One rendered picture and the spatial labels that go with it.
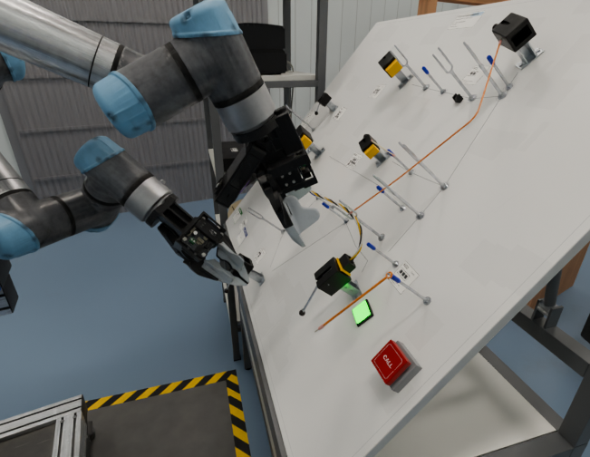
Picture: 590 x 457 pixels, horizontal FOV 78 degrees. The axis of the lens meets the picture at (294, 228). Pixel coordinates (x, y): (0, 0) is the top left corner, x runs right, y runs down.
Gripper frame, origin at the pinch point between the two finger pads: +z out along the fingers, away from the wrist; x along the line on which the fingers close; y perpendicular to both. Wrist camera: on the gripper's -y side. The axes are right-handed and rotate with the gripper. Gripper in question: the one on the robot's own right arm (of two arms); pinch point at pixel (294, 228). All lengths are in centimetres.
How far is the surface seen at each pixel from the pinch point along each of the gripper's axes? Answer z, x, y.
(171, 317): 109, 113, -119
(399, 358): 15.7, -20.1, 8.2
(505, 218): 8.3, -8.0, 31.9
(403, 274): 16.3, -4.2, 14.8
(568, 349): 46, -13, 40
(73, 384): 85, 66, -153
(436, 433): 52, -18, 9
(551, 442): 61, -22, 30
